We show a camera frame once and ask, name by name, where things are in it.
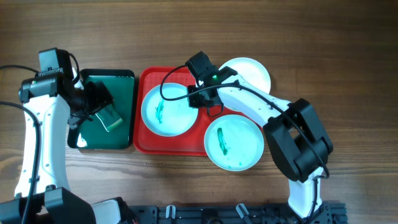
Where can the red plastic tray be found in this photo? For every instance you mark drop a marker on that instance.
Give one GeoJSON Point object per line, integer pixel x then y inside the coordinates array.
{"type": "Point", "coordinates": [190, 143]}

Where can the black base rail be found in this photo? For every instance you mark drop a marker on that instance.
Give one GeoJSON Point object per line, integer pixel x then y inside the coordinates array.
{"type": "Point", "coordinates": [328, 213]}

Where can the green yellow sponge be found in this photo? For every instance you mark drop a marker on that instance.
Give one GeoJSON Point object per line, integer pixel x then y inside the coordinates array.
{"type": "Point", "coordinates": [109, 118]}

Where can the white plate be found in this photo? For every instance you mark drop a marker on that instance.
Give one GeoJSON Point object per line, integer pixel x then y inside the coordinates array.
{"type": "Point", "coordinates": [234, 142]}
{"type": "Point", "coordinates": [167, 118]}
{"type": "Point", "coordinates": [252, 71]}

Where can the green water tray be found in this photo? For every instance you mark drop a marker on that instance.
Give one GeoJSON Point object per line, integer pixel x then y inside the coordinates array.
{"type": "Point", "coordinates": [92, 134]}

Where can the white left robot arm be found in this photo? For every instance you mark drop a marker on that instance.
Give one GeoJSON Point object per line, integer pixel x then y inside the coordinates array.
{"type": "Point", "coordinates": [53, 100]}

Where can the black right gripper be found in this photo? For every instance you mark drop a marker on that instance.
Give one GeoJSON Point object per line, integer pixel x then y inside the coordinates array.
{"type": "Point", "coordinates": [194, 102]}

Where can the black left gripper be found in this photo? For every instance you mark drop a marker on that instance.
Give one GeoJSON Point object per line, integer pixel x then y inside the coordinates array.
{"type": "Point", "coordinates": [102, 96]}

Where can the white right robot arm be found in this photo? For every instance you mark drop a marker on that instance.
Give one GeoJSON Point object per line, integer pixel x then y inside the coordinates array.
{"type": "Point", "coordinates": [297, 140]}

